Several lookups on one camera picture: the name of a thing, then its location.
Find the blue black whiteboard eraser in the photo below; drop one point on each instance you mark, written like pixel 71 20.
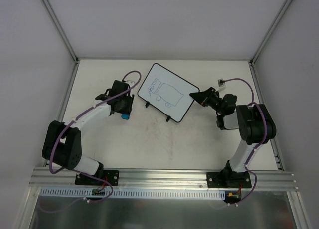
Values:
pixel 125 116

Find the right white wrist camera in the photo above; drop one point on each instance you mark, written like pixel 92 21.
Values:
pixel 221 85

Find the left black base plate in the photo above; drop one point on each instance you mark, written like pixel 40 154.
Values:
pixel 111 176

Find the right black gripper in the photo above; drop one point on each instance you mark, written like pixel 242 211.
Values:
pixel 206 97

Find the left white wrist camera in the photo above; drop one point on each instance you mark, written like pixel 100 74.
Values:
pixel 129 82

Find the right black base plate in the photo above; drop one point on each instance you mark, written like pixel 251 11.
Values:
pixel 230 179

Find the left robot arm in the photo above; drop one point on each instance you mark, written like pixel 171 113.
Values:
pixel 66 142

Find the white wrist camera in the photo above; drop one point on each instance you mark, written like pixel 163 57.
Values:
pixel 129 82
pixel 221 85

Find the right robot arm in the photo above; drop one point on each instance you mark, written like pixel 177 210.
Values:
pixel 255 126

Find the left aluminium frame post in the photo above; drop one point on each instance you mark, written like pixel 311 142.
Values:
pixel 53 17

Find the aluminium frame post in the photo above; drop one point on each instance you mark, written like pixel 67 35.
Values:
pixel 53 17
pixel 273 26

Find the white slotted cable duct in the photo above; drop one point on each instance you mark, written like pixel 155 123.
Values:
pixel 133 193

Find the white whiteboard black frame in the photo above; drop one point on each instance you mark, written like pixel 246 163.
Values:
pixel 167 92

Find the aluminium mounting rail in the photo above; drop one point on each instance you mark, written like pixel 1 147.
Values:
pixel 166 179

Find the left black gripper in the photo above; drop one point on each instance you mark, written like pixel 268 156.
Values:
pixel 127 105

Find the right aluminium frame post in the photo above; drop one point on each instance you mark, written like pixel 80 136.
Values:
pixel 273 26

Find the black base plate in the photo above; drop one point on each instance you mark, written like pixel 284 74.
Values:
pixel 111 176
pixel 230 179

